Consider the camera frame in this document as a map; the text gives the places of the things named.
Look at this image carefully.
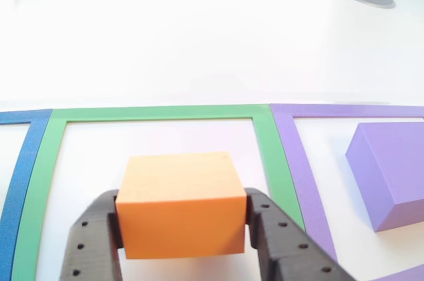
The orange square block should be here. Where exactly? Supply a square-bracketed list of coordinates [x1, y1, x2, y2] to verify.
[115, 151, 249, 260]

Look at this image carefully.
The purple square block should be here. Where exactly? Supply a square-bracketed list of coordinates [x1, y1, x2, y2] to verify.
[344, 121, 424, 233]

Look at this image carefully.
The purple square frame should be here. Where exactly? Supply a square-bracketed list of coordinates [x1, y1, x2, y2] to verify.
[268, 103, 424, 281]

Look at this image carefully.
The blue square frame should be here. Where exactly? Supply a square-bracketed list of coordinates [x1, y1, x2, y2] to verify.
[0, 109, 54, 281]

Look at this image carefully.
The green square frame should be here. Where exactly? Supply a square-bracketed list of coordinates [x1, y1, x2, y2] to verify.
[11, 103, 306, 281]

